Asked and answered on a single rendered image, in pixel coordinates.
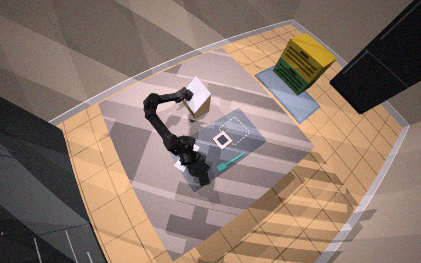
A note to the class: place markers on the small teal trowel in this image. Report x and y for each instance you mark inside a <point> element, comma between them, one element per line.
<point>224,165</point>

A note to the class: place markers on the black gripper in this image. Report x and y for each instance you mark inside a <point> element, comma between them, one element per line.
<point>195,155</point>

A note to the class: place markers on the dark grey flat mat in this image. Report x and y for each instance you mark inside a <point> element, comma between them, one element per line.
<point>205,169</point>

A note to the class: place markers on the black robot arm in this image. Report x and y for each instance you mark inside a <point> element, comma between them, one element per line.
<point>171,141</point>

